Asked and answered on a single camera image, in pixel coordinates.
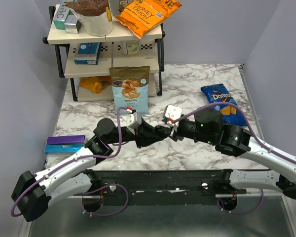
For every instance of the orange honey dijon chip bag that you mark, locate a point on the orange honey dijon chip bag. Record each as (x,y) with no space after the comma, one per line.
(142,16)

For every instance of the white cup on shelf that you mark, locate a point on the white cup on shelf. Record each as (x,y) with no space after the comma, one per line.
(130,47)

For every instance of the blue doritos bag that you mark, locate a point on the blue doritos bag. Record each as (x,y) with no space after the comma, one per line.
(219,93)

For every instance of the blue box on shelf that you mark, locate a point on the blue box on shelf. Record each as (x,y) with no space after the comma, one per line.
(88,53)

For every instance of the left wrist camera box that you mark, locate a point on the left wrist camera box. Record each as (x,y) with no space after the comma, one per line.
(133,120)

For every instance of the teal RO box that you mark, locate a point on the teal RO box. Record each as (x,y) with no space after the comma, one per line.
(61,14)

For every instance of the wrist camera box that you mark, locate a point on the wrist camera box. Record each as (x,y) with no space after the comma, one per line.
(171,113)
(133,120)

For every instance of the cassava chips bag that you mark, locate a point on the cassava chips bag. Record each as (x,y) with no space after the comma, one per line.
(130,87)

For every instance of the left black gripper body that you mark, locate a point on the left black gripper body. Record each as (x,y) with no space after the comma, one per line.
(138,137)

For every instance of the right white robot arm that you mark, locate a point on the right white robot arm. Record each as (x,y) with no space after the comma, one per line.
(232,140)

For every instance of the white and brown paper bag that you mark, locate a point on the white and brown paper bag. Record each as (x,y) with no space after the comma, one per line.
(95,16)

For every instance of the black marbled charging case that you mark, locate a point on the black marbled charging case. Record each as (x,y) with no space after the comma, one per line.
(161,131)

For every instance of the black and cream shelf rack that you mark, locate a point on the black and cream shelf rack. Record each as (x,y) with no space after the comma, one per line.
(111,55)

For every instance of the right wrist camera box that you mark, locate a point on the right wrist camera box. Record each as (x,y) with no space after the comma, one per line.
(171,113)

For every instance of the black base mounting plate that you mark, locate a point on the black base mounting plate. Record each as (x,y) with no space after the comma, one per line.
(164,188)

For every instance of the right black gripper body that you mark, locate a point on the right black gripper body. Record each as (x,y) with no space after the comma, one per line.
(187,128)

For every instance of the white carton top shelf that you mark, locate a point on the white carton top shelf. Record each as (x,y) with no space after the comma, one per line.
(117,6)

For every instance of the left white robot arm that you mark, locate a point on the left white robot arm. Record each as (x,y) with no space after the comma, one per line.
(69,165)

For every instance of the silver small box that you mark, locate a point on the silver small box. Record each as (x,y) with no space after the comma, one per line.
(72,24)

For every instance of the shiny blue box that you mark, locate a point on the shiny blue box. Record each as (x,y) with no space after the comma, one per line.
(62,149)

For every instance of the purple box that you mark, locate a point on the purple box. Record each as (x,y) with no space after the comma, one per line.
(66,140)

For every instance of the orange snack bag bottom shelf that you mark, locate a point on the orange snack bag bottom shelf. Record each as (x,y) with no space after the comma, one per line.
(95,84)

